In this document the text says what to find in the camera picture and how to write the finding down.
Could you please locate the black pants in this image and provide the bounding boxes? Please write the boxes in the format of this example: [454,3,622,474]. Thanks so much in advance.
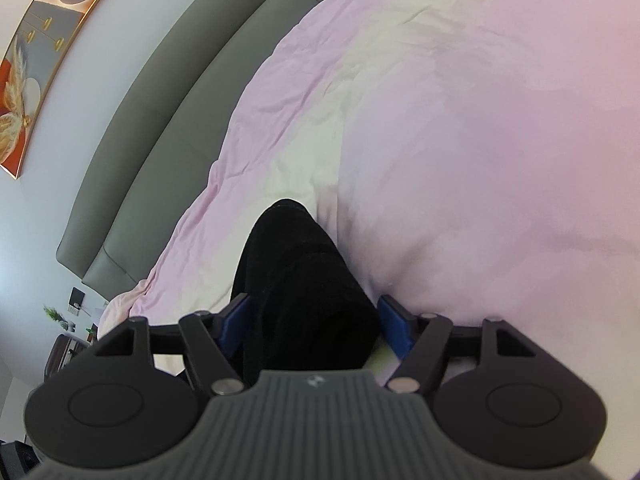
[232,199,381,386]

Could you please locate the grey bed headboard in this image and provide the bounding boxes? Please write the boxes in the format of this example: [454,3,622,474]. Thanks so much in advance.
[56,0,366,304]

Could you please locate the small potted plant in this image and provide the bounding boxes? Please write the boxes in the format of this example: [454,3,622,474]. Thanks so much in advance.
[43,305,71,331]

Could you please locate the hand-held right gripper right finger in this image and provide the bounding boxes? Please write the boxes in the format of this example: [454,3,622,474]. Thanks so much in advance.
[377,294,544,395]

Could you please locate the brown suitcase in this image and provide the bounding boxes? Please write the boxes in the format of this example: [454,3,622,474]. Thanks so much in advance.
[42,334,93,381]

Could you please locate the framed wall painting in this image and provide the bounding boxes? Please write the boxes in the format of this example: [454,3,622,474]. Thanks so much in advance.
[0,0,134,181]

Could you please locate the pink blanket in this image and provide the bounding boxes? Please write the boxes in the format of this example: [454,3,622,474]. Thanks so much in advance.
[97,0,640,461]

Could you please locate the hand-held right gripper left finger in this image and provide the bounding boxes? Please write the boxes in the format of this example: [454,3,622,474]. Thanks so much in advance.
[92,292,252,396]

